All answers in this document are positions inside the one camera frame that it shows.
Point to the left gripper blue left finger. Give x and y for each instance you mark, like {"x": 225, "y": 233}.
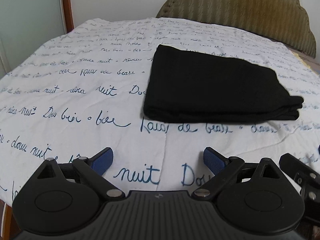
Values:
{"x": 91, "y": 170}

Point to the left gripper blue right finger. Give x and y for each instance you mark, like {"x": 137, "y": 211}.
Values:
{"x": 224, "y": 170}

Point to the black pants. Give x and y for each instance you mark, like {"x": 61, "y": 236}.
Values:
{"x": 192, "y": 87}

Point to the white script-print bedsheet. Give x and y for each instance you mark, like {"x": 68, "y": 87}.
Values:
{"x": 84, "y": 91}

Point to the floral glass wardrobe door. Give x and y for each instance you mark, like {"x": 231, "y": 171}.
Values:
{"x": 28, "y": 24}

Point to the olive upholstered headboard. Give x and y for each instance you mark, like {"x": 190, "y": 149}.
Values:
{"x": 284, "y": 21}

